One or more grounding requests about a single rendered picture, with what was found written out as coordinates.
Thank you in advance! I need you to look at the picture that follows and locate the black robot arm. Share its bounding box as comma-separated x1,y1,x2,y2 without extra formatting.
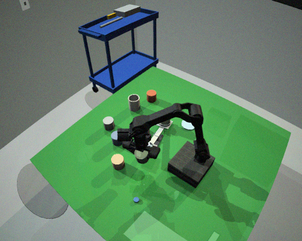
118,102,210,165

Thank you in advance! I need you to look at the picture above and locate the tan cylinder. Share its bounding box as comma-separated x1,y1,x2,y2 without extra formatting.
111,154,125,170

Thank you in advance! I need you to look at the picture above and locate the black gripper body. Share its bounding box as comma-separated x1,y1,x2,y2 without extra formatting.
122,139,160,159

